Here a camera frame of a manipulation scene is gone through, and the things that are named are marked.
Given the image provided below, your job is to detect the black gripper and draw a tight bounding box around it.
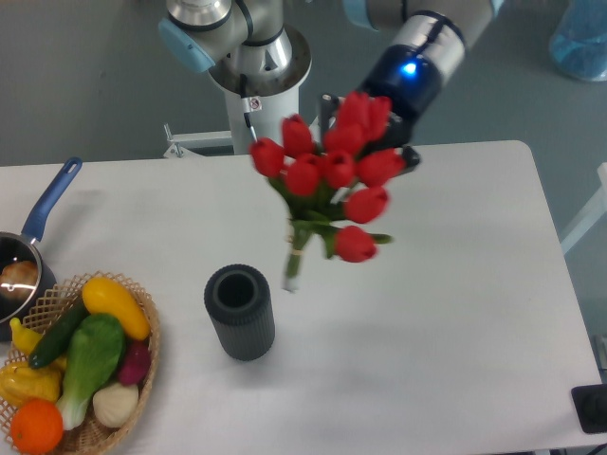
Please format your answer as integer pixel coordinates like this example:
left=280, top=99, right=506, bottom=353
left=319, top=45, right=442, bottom=168

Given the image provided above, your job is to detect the red tulip bouquet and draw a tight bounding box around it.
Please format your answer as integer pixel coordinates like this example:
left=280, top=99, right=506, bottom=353
left=249, top=91, right=410, bottom=292

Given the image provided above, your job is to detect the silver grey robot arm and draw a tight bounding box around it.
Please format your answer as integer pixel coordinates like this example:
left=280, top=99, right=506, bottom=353
left=158, top=1, right=501, bottom=157

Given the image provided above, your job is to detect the dark grey ribbed vase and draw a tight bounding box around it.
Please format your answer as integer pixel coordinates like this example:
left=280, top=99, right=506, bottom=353
left=204, top=264, right=275, bottom=361

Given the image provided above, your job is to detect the blue translucent water bottle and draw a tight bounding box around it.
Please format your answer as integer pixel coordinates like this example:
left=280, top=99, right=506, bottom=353
left=549, top=0, right=606, bottom=82

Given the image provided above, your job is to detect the yellow squash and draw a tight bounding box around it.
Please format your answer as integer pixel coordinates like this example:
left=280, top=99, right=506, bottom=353
left=82, top=277, right=151, bottom=341

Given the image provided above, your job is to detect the green bok choy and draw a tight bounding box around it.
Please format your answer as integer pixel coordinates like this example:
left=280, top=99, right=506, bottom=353
left=56, top=314, right=125, bottom=431

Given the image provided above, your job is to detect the black device at edge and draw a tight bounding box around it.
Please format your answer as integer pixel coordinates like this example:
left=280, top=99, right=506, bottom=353
left=571, top=384, right=606, bottom=434

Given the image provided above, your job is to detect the white garlic bulb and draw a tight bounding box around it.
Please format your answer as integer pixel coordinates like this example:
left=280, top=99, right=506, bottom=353
left=93, top=382, right=138, bottom=428

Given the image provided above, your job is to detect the dark green cucumber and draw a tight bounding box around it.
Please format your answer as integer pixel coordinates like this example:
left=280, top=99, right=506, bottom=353
left=28, top=300, right=89, bottom=369

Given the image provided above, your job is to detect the browned bread roll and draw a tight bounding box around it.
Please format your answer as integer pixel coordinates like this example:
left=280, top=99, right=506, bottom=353
left=1, top=261, right=39, bottom=301

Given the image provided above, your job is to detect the yellow banana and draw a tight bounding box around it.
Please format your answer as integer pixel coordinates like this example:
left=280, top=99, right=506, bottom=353
left=9, top=318, right=43, bottom=356

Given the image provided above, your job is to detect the woven wicker basket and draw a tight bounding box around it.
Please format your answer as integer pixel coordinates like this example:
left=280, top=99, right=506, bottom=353
left=0, top=270, right=161, bottom=455

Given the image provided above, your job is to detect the yellow bell pepper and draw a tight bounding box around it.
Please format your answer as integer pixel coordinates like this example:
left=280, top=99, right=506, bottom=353
left=1, top=361, right=63, bottom=408

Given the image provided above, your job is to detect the orange fruit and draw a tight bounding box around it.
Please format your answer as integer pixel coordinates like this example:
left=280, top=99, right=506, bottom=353
left=9, top=399, right=64, bottom=454

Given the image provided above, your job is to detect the black cable on pedestal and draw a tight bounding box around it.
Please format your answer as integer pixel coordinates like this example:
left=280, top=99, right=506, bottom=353
left=238, top=73, right=261, bottom=143

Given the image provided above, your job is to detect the white metal frame leg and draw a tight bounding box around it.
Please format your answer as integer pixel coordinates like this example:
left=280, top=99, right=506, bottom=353
left=561, top=162, right=606, bottom=255

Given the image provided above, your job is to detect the grey bracket at edge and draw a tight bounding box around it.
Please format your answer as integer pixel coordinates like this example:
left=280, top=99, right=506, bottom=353
left=594, top=335, right=607, bottom=371

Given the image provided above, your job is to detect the blue handled saucepan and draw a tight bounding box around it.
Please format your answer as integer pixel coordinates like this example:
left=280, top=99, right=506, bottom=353
left=1, top=157, right=83, bottom=342

